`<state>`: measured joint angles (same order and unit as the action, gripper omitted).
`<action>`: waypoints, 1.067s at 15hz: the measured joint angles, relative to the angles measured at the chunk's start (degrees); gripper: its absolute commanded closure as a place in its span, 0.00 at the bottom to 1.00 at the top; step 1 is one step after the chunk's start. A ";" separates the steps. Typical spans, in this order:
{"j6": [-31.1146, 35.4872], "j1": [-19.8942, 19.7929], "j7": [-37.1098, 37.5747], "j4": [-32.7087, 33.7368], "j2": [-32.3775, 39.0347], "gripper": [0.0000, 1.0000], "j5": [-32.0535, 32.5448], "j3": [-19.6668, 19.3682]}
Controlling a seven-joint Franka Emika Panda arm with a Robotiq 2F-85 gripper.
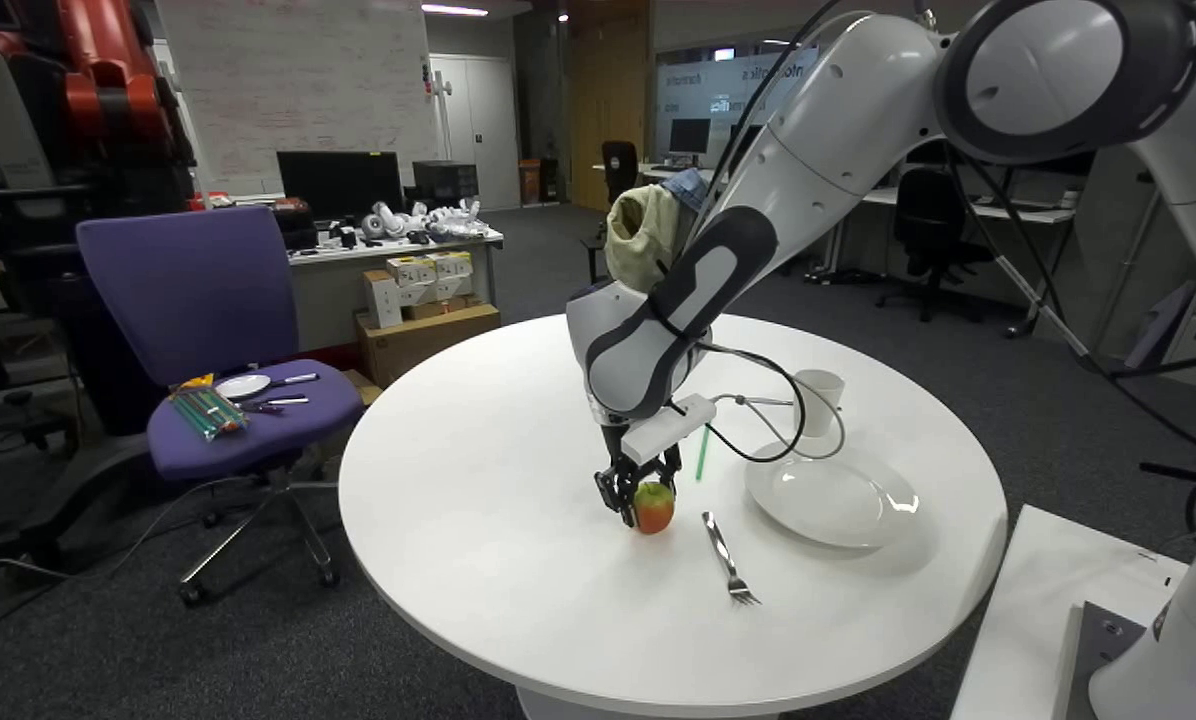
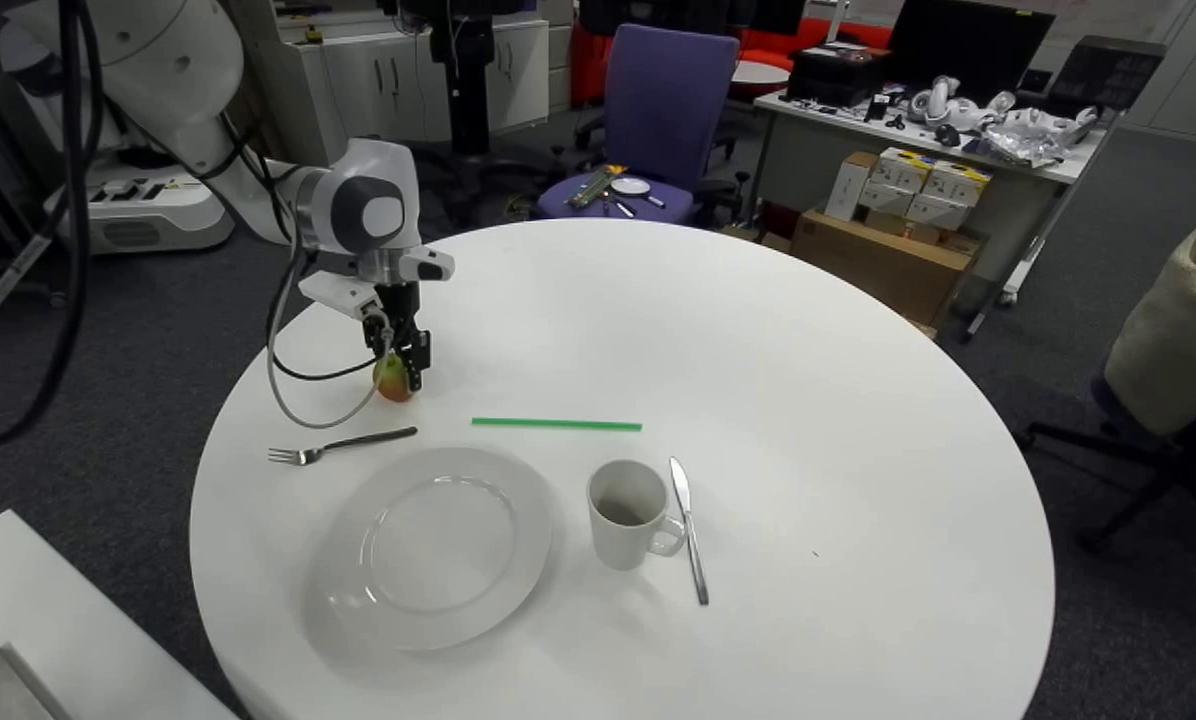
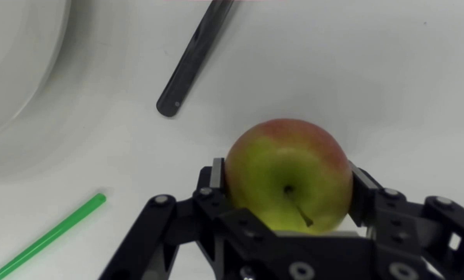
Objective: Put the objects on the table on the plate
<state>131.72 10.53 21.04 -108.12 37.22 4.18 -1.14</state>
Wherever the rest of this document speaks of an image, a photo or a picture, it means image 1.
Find small white dish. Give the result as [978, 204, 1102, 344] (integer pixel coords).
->
[212, 371, 276, 404]

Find ceiling light strip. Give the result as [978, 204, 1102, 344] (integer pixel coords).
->
[416, 0, 492, 23]

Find white door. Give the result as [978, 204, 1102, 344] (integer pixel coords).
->
[423, 50, 526, 216]

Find silver metal fork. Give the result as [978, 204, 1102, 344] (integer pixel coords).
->
[697, 506, 760, 608]

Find small black monitor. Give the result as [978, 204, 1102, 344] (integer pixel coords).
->
[409, 161, 486, 212]

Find pale packaged goods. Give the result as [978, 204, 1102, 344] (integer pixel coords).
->
[360, 250, 480, 332]

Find brown cardboard box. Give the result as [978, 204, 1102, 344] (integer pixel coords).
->
[352, 298, 503, 393]

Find purple office chair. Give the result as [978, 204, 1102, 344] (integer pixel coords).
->
[0, 204, 374, 611]

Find monitor with bluish screen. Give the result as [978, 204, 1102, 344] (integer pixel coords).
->
[670, 115, 717, 157]

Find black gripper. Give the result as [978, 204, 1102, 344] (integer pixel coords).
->
[591, 420, 688, 528]

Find large black monitor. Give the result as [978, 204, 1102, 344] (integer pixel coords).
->
[273, 148, 409, 226]

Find green striped packet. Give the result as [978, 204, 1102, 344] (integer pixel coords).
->
[170, 382, 250, 449]

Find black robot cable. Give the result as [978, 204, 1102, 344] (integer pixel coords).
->
[686, 341, 851, 470]

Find white robot mounting table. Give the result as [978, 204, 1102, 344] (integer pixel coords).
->
[951, 499, 1194, 720]

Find green and red apple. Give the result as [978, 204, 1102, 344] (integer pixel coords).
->
[628, 476, 682, 541]

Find black swivel office chair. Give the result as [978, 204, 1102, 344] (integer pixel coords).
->
[893, 161, 1005, 323]

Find white ceramic plate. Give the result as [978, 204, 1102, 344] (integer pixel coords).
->
[740, 437, 933, 557]

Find white plastic bag pile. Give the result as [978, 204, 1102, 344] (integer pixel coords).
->
[360, 196, 492, 249]

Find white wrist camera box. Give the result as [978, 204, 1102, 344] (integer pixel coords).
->
[616, 393, 717, 469]

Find beige jacket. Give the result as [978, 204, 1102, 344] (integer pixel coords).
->
[599, 180, 688, 298]

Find white cluttered desk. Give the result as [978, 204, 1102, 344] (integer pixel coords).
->
[279, 225, 507, 357]

